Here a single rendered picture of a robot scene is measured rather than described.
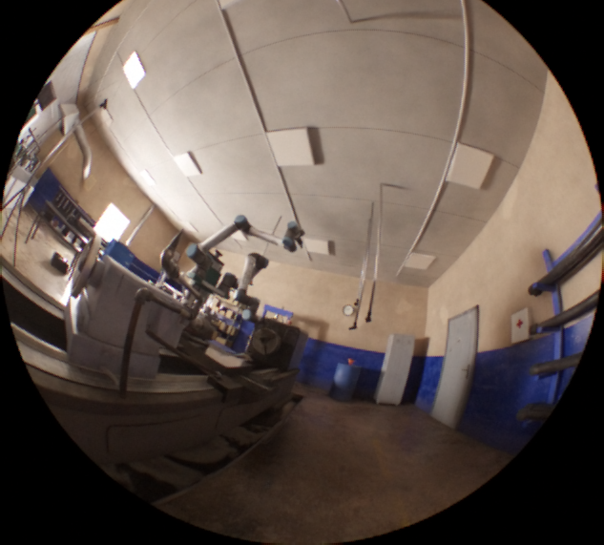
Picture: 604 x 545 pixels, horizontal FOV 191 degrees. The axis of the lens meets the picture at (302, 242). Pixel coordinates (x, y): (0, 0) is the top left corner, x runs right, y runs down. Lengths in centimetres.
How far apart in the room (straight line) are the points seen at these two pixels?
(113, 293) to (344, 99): 235
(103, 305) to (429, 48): 271
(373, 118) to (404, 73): 69
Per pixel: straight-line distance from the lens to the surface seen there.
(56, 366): 63
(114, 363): 68
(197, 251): 192
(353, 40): 220
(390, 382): 487
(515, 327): 280
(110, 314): 66
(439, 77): 231
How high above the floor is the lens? 122
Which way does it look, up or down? 29 degrees up
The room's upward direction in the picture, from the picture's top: 20 degrees clockwise
